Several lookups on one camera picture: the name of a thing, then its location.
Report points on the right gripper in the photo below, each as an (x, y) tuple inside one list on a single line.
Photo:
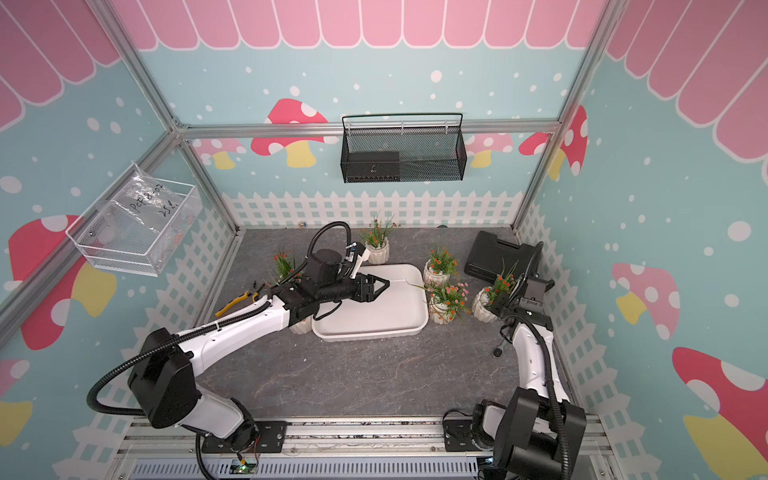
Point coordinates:
[(509, 297)]

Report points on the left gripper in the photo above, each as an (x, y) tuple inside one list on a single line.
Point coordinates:
[(368, 295)]

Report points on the ribbed pot orange flowers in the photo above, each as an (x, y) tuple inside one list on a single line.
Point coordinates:
[(503, 283)]

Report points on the white rectangular storage tray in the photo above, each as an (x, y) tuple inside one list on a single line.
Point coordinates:
[(401, 310)]

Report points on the twine pot pink flowers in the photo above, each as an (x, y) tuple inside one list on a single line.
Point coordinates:
[(445, 303)]

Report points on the twine pot orange flowers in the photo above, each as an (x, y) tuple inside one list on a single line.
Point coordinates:
[(441, 267)]

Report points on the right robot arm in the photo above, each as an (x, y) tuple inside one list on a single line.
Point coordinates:
[(538, 435)]

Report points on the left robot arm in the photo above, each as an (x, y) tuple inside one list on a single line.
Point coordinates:
[(160, 383)]

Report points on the black box in basket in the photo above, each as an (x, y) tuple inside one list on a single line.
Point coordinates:
[(372, 166)]

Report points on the back ribbed pot plant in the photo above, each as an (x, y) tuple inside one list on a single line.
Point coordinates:
[(376, 240)]

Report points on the black plastic tool case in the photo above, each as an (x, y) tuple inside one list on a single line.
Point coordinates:
[(490, 257)]

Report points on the far left pot orange flowers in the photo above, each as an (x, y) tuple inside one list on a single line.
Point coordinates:
[(287, 267)]

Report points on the plastic bag with writing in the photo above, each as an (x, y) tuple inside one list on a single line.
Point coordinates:
[(133, 218)]

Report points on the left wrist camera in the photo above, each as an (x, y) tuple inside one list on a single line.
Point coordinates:
[(355, 254)]

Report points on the green handled ratchet wrench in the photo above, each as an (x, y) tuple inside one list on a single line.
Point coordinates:
[(499, 350)]

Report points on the yellow handled pliers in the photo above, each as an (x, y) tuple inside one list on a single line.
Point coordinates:
[(249, 296)]

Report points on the black wire mesh basket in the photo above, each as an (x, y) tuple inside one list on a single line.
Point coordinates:
[(430, 145)]

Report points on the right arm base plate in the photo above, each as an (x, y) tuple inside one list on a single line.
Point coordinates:
[(457, 435)]

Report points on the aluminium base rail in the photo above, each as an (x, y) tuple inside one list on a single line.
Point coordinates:
[(314, 448)]

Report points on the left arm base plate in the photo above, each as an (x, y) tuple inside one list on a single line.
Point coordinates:
[(264, 437)]

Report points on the clear wire wall basket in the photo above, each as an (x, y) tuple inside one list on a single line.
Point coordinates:
[(151, 263)]

